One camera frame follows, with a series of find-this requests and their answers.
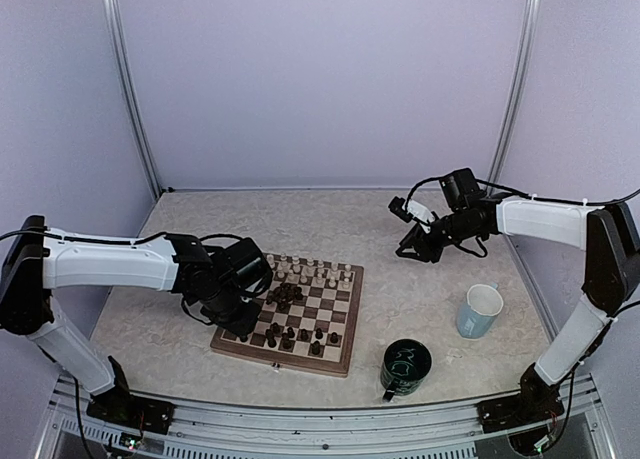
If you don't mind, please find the dark green mug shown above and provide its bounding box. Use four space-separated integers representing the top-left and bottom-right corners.
380 339 432 402

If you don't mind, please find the aluminium post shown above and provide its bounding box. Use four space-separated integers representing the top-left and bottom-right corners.
488 0 541 183
103 0 163 200

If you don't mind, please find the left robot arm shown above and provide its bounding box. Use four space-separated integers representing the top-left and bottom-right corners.
1 215 273 424

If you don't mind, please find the aluminium front rail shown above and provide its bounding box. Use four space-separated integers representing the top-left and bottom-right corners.
34 373 616 459

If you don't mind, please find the light blue mug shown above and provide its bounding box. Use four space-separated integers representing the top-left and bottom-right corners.
456 284 504 340

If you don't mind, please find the left aluminium post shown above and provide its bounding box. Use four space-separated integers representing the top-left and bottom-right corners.
103 0 163 200

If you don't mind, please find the dark pawn standing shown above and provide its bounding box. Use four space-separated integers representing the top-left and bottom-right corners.
265 323 281 348

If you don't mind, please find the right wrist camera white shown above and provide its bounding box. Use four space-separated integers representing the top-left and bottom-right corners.
388 196 436 227

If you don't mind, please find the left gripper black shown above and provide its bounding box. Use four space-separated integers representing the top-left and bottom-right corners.
200 283 262 338

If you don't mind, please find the dark pieces pile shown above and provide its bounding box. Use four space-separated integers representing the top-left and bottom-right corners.
265 283 304 312

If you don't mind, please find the right aluminium post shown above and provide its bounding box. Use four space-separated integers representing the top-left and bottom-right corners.
488 0 541 183

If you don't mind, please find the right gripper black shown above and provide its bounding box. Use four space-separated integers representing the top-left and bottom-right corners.
397 210 481 263

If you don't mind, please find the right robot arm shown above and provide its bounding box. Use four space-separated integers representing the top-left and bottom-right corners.
389 191 639 423

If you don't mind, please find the wooden chessboard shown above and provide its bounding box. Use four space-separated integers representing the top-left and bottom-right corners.
210 254 364 378

